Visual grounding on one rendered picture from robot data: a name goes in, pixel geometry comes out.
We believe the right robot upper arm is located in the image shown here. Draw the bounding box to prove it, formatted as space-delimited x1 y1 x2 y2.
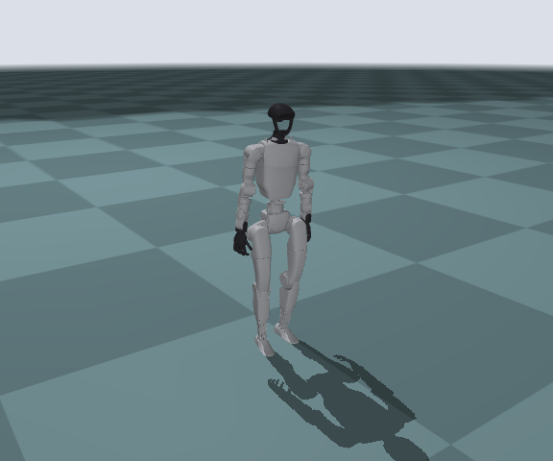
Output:
242 144 264 197

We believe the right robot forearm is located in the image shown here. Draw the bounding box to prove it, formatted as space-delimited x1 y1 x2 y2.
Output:
235 183 252 230

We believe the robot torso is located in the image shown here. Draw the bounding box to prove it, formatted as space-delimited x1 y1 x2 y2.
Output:
256 136 301 234

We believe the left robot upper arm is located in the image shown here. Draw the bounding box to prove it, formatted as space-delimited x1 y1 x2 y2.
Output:
298 142 314 191

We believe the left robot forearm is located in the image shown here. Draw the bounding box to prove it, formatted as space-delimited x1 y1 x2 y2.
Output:
300 186 314 221

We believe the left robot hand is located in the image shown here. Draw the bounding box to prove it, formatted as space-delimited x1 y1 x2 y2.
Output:
301 213 311 242

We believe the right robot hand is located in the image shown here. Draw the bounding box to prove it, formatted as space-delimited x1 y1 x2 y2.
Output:
233 221 252 255

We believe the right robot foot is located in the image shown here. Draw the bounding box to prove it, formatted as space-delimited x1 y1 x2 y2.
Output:
254 334 275 356

